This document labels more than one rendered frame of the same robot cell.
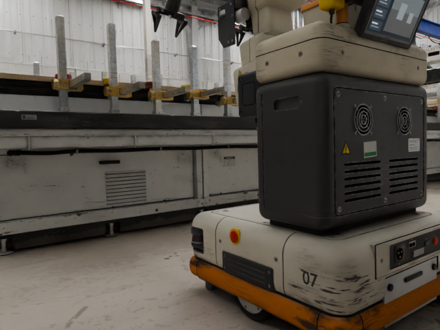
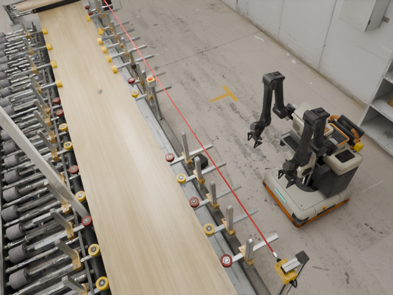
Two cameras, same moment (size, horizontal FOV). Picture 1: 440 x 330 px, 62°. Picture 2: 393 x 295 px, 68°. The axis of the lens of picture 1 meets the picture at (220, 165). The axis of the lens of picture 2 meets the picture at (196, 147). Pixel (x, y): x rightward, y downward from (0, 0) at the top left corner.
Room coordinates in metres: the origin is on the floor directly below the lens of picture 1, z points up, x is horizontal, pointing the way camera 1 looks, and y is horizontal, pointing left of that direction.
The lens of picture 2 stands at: (1.83, 1.44, 2.87)
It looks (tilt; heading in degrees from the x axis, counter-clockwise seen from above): 50 degrees down; 287
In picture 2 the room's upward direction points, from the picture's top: 8 degrees counter-clockwise
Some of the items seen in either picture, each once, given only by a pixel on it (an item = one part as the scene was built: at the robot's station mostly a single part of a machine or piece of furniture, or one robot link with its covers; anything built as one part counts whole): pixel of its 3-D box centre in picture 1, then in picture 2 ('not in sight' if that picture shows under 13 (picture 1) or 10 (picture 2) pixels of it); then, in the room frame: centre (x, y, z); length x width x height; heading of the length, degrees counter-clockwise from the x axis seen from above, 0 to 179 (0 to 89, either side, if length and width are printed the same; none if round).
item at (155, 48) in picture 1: (156, 83); (213, 198); (2.08, 0.34, 0.88); 0.04 x 0.04 x 0.48; 36
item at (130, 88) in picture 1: (124, 91); (233, 222); (1.92, 0.48, 0.81); 0.43 x 0.03 x 0.04; 36
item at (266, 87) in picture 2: not in sight; (267, 101); (1.74, -0.22, 1.40); 0.11 x 0.06 x 0.43; 126
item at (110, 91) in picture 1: (117, 91); (228, 226); (1.95, 0.53, 0.81); 0.14 x 0.06 x 0.05; 126
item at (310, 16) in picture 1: (342, 25); (331, 137); (1.14, -0.39, 0.87); 0.23 x 0.15 x 0.11; 126
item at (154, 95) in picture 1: (160, 95); (212, 201); (2.10, 0.33, 0.81); 0.14 x 0.06 x 0.05; 126
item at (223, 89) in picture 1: (204, 94); (203, 172); (2.21, 0.08, 0.83); 0.43 x 0.03 x 0.04; 36
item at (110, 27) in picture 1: (112, 69); (230, 222); (1.94, 0.55, 0.93); 0.04 x 0.04 x 0.48; 36
